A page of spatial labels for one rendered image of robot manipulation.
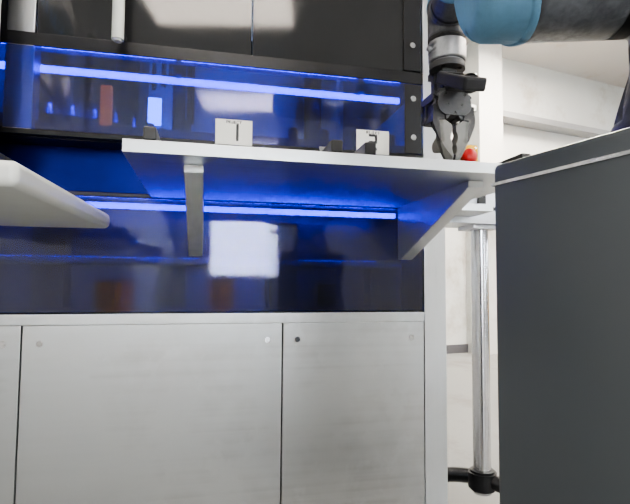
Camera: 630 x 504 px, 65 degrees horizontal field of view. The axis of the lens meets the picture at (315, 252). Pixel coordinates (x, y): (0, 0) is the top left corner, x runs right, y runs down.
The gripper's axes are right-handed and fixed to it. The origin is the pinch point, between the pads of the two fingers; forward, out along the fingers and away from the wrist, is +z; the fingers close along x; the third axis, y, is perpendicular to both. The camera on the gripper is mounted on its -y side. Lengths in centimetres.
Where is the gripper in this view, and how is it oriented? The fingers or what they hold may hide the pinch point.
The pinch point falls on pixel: (453, 159)
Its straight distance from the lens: 102.2
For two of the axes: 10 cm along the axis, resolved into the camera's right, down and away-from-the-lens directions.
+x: -9.8, -0.2, -2.1
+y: -2.2, 0.6, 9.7
